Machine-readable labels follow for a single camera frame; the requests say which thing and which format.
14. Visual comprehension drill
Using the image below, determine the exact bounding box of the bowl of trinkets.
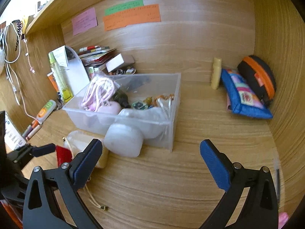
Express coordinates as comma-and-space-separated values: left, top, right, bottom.
108, 66, 136, 76

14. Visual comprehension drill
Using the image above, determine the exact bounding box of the red pouch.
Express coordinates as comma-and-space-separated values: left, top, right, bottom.
55, 145, 72, 167

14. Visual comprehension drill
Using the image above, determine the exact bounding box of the blue patchwork pencil pouch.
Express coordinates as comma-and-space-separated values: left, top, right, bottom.
221, 69, 273, 119

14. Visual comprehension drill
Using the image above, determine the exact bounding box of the orange sticky note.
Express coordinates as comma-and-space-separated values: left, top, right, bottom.
103, 4, 161, 31

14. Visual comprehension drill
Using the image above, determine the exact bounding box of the pink round case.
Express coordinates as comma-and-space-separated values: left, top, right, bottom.
97, 101, 121, 115

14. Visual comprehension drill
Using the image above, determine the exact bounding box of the gourd charm with orange cord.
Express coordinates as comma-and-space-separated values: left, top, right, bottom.
143, 94, 175, 106

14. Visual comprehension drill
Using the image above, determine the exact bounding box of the black orange zipper case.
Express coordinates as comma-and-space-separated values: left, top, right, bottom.
237, 55, 277, 108

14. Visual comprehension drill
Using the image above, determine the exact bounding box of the cream lotion tube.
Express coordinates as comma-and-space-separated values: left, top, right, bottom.
210, 57, 222, 90

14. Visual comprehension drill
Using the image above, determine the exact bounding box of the beige drawstring pouch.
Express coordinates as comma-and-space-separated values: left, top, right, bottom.
63, 130, 109, 211

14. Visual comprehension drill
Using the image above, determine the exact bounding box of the stack of books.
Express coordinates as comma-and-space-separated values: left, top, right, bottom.
78, 46, 116, 79

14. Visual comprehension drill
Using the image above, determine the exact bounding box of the red white marker pen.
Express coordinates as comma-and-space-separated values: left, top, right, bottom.
79, 46, 100, 53

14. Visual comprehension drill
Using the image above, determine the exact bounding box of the clear plastic storage bin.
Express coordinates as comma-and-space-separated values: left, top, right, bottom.
63, 73, 181, 157

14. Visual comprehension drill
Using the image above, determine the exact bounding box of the green sticky note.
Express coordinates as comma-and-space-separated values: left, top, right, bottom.
104, 0, 144, 16

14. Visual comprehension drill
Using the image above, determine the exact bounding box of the white cloth pouch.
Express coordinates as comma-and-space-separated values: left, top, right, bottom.
115, 107, 169, 139

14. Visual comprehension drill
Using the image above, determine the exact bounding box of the orange tube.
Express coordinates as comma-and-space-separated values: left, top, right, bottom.
47, 72, 59, 93

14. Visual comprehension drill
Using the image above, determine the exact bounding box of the dark green glass bottle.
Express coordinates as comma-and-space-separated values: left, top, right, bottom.
112, 89, 131, 108

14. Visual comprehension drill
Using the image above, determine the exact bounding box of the green patterned small box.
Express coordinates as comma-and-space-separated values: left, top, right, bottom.
131, 101, 149, 110

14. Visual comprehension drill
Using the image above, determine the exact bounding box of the pink sticky note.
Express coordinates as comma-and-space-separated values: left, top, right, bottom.
71, 7, 98, 36

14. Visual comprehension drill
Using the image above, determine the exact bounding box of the glue bottle green orange label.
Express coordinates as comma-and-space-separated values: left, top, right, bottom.
36, 99, 57, 124

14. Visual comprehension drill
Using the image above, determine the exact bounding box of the yellow spray bottle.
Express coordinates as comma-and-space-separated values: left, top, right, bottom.
48, 52, 73, 103

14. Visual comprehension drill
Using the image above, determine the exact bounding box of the pink rope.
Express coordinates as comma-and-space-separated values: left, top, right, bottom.
79, 72, 121, 112

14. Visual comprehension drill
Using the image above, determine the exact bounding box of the white round plastic container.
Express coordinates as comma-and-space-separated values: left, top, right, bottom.
103, 123, 144, 158

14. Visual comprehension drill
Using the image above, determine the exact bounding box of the white paper sheet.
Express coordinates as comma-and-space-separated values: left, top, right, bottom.
52, 46, 90, 95

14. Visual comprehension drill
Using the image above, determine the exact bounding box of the small white cardboard box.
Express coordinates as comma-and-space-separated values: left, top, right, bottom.
105, 53, 135, 72

